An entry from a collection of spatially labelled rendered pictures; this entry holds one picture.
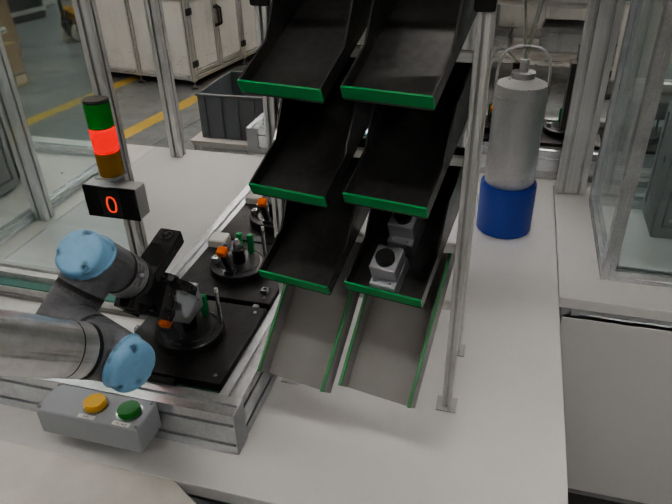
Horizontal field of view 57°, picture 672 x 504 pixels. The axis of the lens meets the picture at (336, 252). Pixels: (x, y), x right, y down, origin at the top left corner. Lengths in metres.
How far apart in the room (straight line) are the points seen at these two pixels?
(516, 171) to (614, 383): 0.62
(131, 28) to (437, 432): 5.77
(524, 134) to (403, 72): 0.86
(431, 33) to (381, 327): 0.51
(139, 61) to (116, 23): 0.40
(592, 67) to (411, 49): 1.15
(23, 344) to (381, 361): 0.60
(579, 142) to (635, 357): 0.70
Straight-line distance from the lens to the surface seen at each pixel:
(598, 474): 2.07
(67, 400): 1.27
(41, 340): 0.80
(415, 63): 0.91
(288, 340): 1.16
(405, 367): 1.11
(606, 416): 1.90
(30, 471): 1.32
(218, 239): 1.59
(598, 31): 2.00
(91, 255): 0.94
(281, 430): 1.24
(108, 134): 1.30
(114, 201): 1.35
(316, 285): 1.00
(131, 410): 1.19
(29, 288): 1.65
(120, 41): 6.76
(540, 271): 1.72
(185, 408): 1.18
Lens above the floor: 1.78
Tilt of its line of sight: 32 degrees down
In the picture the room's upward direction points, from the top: 2 degrees counter-clockwise
